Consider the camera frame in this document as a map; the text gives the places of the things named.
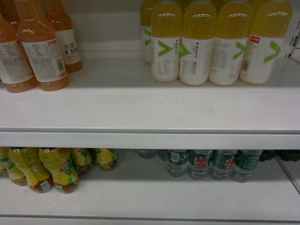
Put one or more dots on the white upper shelf board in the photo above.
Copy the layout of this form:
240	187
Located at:
115	103

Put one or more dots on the water bottle barcode label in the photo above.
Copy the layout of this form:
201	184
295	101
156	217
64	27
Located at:
177	162

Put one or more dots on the water bottle team picture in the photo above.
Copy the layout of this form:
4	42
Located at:
199	163

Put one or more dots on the white metal shelf board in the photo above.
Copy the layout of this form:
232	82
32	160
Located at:
141	192

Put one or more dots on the water bottle right rear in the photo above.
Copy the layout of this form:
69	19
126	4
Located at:
222	163

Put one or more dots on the water bottle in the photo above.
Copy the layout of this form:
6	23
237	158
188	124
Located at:
245	162
222	163

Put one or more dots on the yellow drink bottle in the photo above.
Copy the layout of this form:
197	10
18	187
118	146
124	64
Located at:
146	9
267	33
197	38
233	23
166	24

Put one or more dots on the water bottle far left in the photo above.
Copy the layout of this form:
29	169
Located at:
245	162

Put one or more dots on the lemon tea bottle back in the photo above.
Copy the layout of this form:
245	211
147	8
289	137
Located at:
107	159

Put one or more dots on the lemon tea bottle rear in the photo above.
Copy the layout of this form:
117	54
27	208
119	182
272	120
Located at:
82	159

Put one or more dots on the lemon tea bottle front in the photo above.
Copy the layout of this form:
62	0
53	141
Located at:
59	163

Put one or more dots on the yellow drink bottle rear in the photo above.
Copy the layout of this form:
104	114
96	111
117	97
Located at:
146	9

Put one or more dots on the cola bottle left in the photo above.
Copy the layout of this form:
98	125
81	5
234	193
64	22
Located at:
267	155

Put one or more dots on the cola bottle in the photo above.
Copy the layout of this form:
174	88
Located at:
289	155
267	155

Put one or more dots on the lemon tea bottle middle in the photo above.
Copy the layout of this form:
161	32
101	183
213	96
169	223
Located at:
27	160

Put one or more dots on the orange C100 juice bottle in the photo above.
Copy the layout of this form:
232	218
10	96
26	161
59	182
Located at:
65	34

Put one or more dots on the orange juice bottle left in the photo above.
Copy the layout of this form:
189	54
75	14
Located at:
15	71

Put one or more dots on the yellow lemon tea bottle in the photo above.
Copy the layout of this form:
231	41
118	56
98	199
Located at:
15	174

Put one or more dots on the cola bottle right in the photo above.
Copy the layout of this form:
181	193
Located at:
289	155

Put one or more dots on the orange juice bottle front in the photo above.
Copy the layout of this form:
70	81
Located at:
38	38

